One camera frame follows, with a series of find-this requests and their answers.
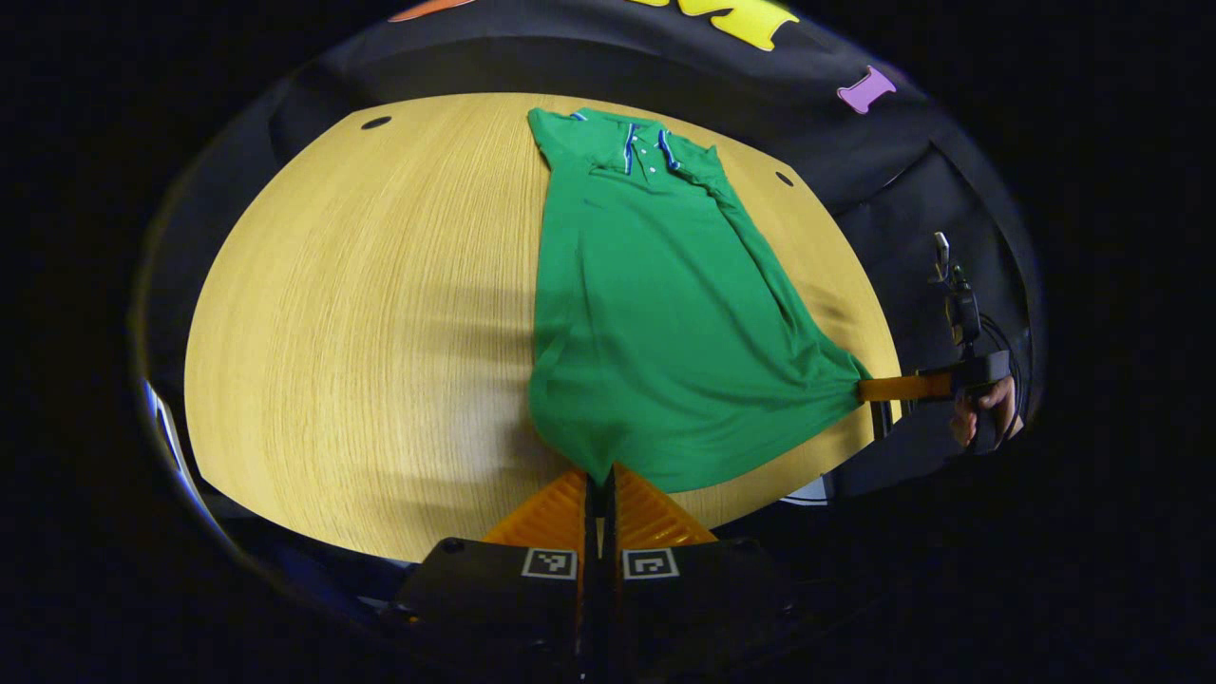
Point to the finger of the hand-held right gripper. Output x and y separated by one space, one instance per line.
902 387

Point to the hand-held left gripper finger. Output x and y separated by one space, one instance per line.
589 522
609 522

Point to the green polo T-shirt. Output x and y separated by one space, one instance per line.
646 332

